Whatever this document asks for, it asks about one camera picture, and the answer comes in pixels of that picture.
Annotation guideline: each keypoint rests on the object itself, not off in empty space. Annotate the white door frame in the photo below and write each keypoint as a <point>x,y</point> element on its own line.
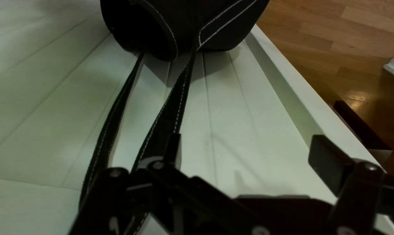
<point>293,100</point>

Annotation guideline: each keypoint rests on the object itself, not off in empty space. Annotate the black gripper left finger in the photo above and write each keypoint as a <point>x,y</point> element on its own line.
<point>173,152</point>

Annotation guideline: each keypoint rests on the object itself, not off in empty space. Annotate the dark wooden stool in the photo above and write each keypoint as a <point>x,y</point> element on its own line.
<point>358,124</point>

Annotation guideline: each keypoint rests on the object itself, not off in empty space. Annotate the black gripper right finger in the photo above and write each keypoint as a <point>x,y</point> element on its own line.
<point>358,191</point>

